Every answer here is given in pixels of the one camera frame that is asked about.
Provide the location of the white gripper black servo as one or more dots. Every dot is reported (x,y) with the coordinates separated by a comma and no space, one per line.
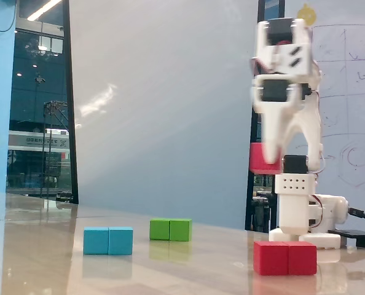
(273,91)

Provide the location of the small red cube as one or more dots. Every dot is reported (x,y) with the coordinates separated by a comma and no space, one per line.
(257,159)

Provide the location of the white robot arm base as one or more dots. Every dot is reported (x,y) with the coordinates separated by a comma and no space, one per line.
(320,241)

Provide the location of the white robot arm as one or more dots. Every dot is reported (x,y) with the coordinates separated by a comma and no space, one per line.
(313,138)

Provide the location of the long red block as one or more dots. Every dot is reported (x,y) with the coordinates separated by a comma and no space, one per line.
(284,258)

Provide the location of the long green block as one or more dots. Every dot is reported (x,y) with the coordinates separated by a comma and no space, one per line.
(170,230)

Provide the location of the long blue block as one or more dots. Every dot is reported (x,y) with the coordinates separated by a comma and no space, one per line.
(108,241)

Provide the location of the whiteboard with marker drawings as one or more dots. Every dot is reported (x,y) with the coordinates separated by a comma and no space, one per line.
(354,46)

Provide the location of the yellow round sticker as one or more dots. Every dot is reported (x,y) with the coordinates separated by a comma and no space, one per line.
(307,12)

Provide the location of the flat black power box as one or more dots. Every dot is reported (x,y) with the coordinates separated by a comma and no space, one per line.
(357,238)

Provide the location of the ceiling light strip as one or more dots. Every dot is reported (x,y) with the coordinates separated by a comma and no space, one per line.
(44,10)

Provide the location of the black double window frame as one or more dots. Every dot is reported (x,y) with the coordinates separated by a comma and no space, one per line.
(281,9)

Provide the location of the slim black window post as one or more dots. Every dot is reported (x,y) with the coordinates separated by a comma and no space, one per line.
(71,123)

